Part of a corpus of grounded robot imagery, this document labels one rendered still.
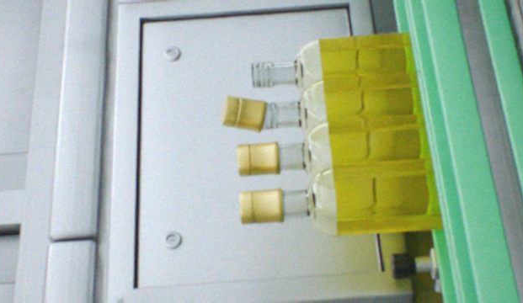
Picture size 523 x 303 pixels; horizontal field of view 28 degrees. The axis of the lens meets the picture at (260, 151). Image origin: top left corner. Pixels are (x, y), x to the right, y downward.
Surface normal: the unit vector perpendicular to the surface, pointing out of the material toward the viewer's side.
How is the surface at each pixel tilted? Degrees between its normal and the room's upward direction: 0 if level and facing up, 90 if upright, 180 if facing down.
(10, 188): 90
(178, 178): 90
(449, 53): 90
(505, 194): 90
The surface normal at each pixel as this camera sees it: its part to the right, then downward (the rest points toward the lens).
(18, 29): -0.05, -0.58
